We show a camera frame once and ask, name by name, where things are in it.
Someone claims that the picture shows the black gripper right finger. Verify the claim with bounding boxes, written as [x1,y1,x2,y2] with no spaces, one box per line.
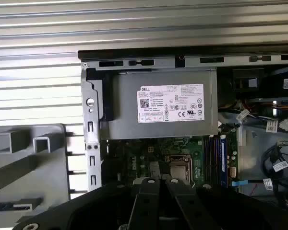
[165,178,288,230]

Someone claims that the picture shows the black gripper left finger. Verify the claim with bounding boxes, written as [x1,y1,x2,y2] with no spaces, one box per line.
[13,177,162,230]

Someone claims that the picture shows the RAM stick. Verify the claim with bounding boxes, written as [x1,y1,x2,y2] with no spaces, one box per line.
[0,197,43,211]

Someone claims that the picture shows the black RAM slot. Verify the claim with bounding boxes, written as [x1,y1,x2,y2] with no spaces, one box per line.
[204,136,210,187]
[210,136,216,187]
[215,136,221,187]

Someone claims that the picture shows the silver CPU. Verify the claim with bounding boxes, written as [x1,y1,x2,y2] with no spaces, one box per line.
[170,165,192,183]

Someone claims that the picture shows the black CPU socket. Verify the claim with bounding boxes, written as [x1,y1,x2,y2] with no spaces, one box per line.
[164,154,195,186]

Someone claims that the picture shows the green motherboard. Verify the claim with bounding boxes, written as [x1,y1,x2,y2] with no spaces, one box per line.
[105,136,238,192]

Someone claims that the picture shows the black open PC case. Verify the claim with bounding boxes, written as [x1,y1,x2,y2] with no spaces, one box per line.
[78,46,288,202]

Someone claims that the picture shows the grey power supply unit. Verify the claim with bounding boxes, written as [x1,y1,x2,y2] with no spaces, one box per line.
[99,69,218,141]

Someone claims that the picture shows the grey plastic parts rack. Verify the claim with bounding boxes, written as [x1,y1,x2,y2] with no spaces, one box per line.
[0,123,72,216]

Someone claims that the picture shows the blue data cable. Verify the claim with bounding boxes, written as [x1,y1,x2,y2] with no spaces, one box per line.
[231,181,264,188]

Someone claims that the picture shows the black cable bundle white tags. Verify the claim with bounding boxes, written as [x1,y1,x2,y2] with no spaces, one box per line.
[261,140,288,211]

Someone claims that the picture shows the orange wire bundle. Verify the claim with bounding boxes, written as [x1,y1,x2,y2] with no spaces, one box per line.
[242,98,279,113]

